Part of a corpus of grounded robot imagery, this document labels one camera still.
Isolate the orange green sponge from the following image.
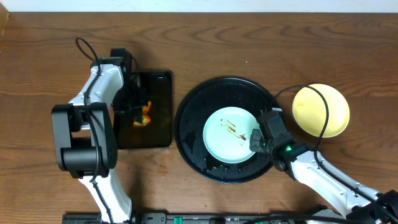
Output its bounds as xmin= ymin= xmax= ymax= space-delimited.
xmin=133 ymin=101 xmax=152 ymax=127

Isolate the light green front plate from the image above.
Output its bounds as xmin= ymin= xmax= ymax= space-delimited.
xmin=203 ymin=107 xmax=258 ymax=164

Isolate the yellow plate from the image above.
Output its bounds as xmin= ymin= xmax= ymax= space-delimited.
xmin=292 ymin=84 xmax=350 ymax=138

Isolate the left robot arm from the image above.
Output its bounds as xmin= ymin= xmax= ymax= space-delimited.
xmin=51 ymin=49 xmax=148 ymax=223

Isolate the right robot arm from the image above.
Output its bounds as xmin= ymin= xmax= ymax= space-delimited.
xmin=249 ymin=129 xmax=397 ymax=223

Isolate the black rectangular water tray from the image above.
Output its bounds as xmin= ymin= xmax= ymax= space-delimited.
xmin=113 ymin=71 xmax=173 ymax=149

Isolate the black round tray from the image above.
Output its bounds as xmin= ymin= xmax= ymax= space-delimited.
xmin=174 ymin=77 xmax=273 ymax=184

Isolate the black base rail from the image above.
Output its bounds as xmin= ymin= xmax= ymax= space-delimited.
xmin=61 ymin=212 xmax=358 ymax=224

